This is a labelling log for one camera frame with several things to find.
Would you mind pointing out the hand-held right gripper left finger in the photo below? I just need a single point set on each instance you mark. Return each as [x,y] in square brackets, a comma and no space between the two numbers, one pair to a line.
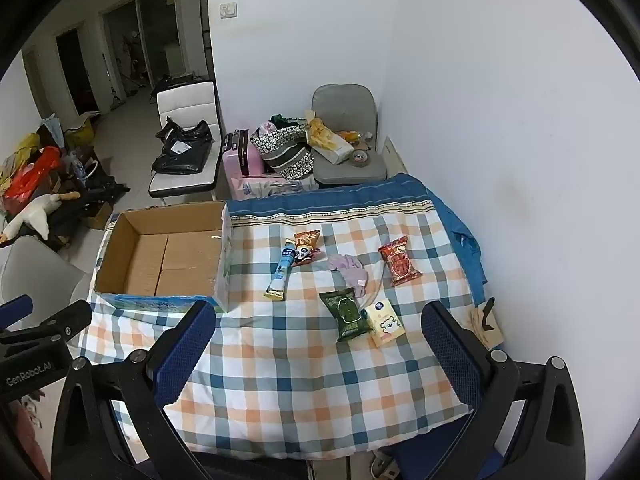
[182,360]

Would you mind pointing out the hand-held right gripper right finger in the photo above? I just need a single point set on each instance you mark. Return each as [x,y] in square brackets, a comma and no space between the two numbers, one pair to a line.
[452,360]

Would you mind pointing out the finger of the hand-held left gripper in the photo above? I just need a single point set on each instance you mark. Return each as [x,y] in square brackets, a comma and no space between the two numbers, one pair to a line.
[14,310]
[65,324]

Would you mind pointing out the light grey plastic chair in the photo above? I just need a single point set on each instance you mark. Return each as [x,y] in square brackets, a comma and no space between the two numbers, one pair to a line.
[35,270]

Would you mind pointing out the wooden board with black hook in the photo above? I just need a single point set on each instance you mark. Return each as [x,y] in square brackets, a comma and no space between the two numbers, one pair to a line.
[492,334]

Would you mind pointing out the cream tissue packet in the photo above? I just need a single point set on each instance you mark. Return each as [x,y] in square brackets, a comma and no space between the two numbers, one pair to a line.
[386,326]

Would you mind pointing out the white plush goose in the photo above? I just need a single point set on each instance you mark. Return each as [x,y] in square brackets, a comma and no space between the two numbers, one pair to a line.
[35,215]

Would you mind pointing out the plaid blanket with blue border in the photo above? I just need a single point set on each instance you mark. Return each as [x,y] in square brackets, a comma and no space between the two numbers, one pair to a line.
[280,375]

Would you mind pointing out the open cardboard box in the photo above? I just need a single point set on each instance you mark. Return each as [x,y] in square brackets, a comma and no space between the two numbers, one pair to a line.
[165,260]

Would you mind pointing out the red snack packet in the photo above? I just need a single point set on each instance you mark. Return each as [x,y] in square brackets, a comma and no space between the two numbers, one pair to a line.
[399,262]

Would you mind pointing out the small cardboard box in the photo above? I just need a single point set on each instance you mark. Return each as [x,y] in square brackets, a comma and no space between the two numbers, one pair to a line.
[97,216]

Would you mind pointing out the green wet wipes packet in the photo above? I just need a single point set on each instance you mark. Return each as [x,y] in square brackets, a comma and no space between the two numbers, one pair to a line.
[346,316]

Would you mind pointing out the grey slipper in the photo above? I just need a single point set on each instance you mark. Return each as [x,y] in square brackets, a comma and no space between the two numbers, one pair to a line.
[385,466]

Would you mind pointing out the blue and white tube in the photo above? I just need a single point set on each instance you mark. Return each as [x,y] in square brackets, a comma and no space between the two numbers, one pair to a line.
[280,272]

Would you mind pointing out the purple cloth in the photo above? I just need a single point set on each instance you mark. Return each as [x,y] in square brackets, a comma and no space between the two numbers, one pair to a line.
[351,272]

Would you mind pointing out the red bag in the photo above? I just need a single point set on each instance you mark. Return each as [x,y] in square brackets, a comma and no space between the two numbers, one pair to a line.
[32,172]

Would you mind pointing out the small panda toy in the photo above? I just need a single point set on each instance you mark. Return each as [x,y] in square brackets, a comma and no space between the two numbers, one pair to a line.
[302,255]

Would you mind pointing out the orange snack packet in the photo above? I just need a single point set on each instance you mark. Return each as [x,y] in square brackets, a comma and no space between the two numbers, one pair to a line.
[307,237]

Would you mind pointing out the floral pink cloth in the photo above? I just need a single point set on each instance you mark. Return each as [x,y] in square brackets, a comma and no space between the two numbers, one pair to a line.
[260,188]

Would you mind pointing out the black plastic bag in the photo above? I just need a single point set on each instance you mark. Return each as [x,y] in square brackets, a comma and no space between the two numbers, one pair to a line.
[185,152]

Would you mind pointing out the pink suitcase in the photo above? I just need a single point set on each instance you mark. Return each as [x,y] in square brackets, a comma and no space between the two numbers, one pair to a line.
[250,162]

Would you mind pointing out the roll of tape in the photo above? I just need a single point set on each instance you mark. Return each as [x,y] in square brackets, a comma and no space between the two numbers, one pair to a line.
[360,158]

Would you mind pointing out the black and white tote bag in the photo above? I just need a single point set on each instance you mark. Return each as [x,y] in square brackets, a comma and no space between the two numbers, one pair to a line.
[285,146]

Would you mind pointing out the yellow bag on chair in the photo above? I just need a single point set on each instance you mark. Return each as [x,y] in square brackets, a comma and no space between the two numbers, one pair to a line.
[334,151]

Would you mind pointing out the white padded chair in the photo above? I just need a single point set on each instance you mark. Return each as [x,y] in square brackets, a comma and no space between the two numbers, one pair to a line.
[185,102]

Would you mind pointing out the green cloth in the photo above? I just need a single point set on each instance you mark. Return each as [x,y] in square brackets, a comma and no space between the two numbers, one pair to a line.
[286,121]

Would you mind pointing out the yellow plastic bag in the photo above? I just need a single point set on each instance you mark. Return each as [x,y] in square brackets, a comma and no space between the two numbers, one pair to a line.
[320,132]

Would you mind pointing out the grey padded chair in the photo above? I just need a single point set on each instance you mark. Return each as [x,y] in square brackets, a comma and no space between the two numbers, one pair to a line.
[345,101]

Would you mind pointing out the sliding glass door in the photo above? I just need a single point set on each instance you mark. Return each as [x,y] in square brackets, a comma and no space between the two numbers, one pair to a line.
[145,40]

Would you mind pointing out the white light switch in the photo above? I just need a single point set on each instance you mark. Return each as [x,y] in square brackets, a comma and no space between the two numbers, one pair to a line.
[229,9]

